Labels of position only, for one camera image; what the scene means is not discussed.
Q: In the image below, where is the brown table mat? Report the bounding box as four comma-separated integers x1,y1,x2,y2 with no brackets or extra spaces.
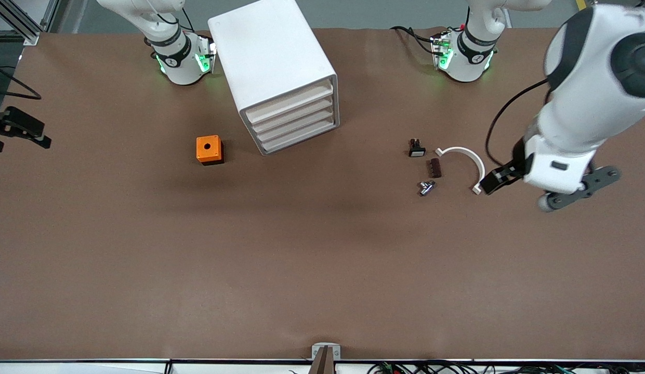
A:
0,26,645,362

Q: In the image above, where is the orange box with hole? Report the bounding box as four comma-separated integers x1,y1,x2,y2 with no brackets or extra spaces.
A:
196,135,225,166

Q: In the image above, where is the black cable bundle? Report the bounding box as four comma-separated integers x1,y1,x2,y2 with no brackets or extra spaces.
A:
366,361,645,374

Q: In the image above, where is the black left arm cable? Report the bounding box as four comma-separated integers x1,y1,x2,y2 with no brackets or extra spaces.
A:
485,78,551,168

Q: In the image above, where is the white curved bracket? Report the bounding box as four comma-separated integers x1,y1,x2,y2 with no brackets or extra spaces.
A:
435,146,486,195

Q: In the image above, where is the white drawer cabinet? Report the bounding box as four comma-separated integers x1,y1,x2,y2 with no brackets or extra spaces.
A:
207,0,341,156

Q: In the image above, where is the brown post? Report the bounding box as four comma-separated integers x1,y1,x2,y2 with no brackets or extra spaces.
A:
308,347,336,374

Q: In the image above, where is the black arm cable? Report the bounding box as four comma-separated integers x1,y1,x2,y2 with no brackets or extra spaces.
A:
0,61,42,100
485,78,551,168

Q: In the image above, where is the white plastic drawer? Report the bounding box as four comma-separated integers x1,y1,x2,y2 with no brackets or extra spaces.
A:
260,117,337,154
247,79,334,124
256,106,336,145
251,95,335,136

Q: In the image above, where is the small metal bracket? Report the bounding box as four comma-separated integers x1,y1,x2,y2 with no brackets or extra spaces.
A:
311,343,341,360

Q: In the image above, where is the aluminium frame profile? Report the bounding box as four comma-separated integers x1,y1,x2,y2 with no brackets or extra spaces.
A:
0,0,42,46

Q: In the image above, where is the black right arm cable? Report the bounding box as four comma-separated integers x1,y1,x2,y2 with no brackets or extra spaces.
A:
0,61,42,100

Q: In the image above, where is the black base cable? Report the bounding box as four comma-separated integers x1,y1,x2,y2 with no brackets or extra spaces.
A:
390,25,437,55

